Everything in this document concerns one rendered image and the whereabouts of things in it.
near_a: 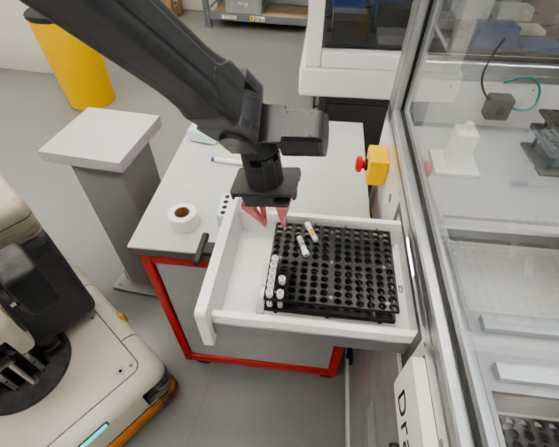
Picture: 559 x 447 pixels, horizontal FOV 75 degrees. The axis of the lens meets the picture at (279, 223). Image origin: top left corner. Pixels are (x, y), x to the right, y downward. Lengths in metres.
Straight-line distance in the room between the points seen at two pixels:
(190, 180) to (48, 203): 1.49
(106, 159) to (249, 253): 0.63
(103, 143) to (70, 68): 1.84
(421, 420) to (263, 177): 0.38
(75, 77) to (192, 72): 2.80
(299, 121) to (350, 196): 0.56
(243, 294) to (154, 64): 0.47
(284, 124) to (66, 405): 1.10
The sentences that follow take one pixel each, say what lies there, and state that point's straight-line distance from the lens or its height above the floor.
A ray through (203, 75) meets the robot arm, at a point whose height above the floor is 1.28.
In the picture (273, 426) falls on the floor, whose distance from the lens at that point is 1.47.
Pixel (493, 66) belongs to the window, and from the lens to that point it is 0.51.
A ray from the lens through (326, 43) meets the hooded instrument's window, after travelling 1.30.
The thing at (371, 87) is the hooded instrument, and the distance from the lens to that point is 1.34.
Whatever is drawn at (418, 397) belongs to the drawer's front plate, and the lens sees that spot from 0.55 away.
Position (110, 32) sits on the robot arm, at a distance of 0.31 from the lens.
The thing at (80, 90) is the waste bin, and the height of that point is 0.17.
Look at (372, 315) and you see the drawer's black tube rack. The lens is 0.65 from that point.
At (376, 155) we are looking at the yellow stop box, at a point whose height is 0.91.
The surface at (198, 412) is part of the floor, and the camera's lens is 1.51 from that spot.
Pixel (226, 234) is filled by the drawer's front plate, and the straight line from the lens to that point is 0.67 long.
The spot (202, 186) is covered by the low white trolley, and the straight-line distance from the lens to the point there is 1.03.
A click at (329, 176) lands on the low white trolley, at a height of 0.76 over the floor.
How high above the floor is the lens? 1.42
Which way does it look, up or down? 47 degrees down
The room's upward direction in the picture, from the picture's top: straight up
